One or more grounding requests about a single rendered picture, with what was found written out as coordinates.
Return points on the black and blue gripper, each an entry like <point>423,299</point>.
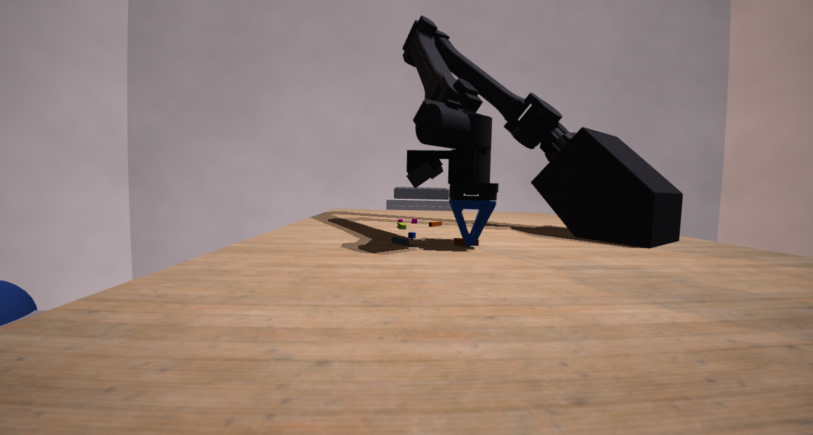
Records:
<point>484,203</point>

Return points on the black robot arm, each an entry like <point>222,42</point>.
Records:
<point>443,127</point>

